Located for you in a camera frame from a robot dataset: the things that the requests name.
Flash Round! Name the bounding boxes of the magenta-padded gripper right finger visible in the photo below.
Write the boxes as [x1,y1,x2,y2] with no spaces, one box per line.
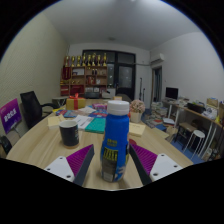
[129,143,184,186]

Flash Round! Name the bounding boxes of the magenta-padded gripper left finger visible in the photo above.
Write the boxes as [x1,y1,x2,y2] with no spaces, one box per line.
[43,143,96,187]

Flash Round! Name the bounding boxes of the blue bottle with white cap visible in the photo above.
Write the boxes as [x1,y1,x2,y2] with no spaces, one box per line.
[99,99,131,183]

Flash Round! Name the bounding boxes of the black mug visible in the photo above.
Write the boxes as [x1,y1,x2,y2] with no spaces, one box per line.
[58,119,81,149]

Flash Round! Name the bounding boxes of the brown wooden stool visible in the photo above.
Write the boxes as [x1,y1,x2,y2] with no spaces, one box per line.
[174,121,198,149]

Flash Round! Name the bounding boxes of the white round stool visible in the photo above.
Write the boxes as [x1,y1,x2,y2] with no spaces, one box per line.
[182,129,206,155]

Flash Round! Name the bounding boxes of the tan book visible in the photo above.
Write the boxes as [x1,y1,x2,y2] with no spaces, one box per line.
[46,114,67,130]

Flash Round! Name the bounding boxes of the pile of books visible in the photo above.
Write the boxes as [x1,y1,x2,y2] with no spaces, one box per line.
[145,101,168,129]

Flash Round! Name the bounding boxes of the white printed booklet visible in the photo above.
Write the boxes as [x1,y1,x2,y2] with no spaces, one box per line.
[72,114,95,130]

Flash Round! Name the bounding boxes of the blue printed brochure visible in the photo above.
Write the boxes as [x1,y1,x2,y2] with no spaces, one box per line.
[54,109,79,119]

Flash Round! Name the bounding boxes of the black chair with armrest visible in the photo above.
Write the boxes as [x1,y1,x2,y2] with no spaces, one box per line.
[0,134,14,156]

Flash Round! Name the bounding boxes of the pink flowers in white pot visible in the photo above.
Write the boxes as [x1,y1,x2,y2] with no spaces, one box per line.
[129,99,147,124]

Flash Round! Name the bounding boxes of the black printer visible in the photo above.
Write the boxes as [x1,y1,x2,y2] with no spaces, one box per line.
[186,102,207,115]

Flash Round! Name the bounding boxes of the yellow gift box red ribbon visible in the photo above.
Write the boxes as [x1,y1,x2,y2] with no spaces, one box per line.
[65,92,87,111]

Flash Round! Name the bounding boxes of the black office chair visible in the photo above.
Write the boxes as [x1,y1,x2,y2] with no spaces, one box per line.
[19,90,59,130]

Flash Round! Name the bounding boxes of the small round white table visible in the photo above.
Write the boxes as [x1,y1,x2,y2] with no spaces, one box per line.
[51,95,69,108]

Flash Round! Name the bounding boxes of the purple sign on stand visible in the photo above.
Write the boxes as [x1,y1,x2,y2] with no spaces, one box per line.
[0,98,23,135]

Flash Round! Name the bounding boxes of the pink box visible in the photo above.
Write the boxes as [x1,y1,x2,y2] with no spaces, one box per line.
[91,102,108,111]

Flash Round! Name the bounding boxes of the black computer monitor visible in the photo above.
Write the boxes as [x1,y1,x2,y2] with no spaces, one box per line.
[165,86,179,100]

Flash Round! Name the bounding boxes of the olive armchair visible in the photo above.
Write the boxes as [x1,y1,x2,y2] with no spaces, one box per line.
[120,93,133,104]

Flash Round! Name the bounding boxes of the black tripod stand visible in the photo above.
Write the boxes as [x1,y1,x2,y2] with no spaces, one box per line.
[138,77,147,102]

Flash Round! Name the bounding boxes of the wooden shelf unit with trophies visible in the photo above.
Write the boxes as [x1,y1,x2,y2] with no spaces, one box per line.
[59,52,109,98]

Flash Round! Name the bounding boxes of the black framed glass door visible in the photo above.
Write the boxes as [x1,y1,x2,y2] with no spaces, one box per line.
[82,49,137,101]

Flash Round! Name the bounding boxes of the long wooden wall desk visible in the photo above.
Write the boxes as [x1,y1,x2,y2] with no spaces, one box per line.
[163,98,224,158]

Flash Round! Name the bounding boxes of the white wall air conditioner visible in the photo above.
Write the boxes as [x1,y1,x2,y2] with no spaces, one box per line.
[149,53,166,65]

